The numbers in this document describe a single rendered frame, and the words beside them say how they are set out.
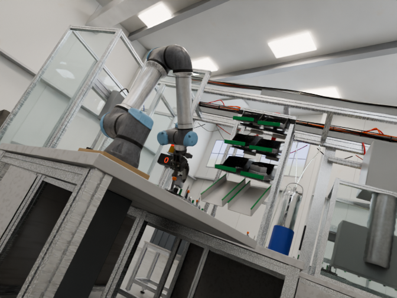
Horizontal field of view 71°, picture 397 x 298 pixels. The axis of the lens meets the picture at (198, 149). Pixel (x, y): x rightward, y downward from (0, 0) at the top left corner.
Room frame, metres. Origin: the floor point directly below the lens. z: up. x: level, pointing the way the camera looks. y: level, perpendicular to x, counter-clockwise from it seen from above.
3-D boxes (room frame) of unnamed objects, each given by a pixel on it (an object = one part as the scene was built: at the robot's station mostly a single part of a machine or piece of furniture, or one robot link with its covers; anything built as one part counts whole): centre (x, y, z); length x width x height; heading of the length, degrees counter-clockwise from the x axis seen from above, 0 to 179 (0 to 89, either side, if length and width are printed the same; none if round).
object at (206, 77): (1.87, 0.15, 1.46); 0.03 x 0.03 x 1.00; 66
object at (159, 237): (3.78, -0.22, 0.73); 0.62 x 0.42 x 0.23; 66
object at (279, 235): (2.14, -0.84, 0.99); 0.16 x 0.16 x 0.27
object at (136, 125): (1.11, 0.28, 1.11); 0.13 x 0.12 x 0.14; 47
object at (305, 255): (2.33, -1.14, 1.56); 0.09 x 0.04 x 1.39; 66
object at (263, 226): (1.62, -0.35, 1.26); 0.36 x 0.21 x 0.80; 66
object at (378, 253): (1.87, -1.33, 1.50); 0.38 x 0.21 x 0.88; 156
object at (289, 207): (2.14, -0.84, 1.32); 0.14 x 0.14 x 0.38
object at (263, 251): (2.06, -0.15, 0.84); 1.50 x 1.41 x 0.03; 66
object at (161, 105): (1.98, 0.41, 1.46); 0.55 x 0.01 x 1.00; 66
